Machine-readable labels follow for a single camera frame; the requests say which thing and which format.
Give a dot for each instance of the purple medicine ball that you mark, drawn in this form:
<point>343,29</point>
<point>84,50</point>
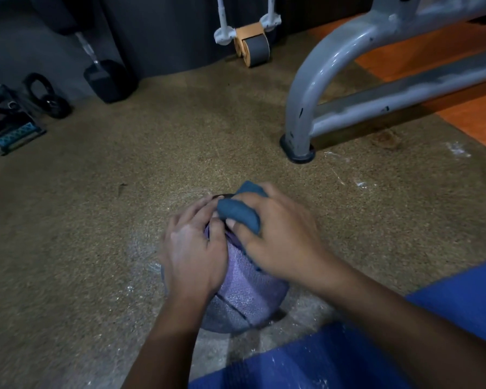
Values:
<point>247,291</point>

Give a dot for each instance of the black kettlebell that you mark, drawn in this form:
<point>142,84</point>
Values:
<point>48,97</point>

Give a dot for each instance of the person's right forearm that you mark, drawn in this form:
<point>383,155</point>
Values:
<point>397,332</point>

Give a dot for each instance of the orange grey ab roller wheel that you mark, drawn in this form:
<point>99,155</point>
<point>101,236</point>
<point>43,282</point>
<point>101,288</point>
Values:
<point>253,46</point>

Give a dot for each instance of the black case with teal pattern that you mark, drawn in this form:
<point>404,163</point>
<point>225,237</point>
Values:
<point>8,125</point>

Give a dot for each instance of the person's right thumb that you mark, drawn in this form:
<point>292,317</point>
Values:
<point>241,234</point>

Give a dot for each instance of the blue cleaning cloth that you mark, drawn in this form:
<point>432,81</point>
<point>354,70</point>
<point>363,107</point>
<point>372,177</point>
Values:
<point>239,212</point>

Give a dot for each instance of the person's left hand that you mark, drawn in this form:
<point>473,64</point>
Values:
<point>192,259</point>

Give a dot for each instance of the person's right hand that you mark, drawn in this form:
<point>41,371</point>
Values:
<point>285,243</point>

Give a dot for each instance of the blue exercise mat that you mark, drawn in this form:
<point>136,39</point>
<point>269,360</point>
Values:
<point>307,364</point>

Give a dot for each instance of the grey metal gym machine frame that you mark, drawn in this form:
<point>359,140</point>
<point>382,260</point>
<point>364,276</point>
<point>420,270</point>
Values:
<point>348,48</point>

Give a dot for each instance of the black hex dumbbell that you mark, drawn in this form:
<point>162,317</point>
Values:
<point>107,80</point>

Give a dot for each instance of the person's left forearm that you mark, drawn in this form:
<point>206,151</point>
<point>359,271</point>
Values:
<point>170,344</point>

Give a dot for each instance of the person's left thumb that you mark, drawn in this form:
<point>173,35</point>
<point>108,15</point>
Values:
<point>219,232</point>

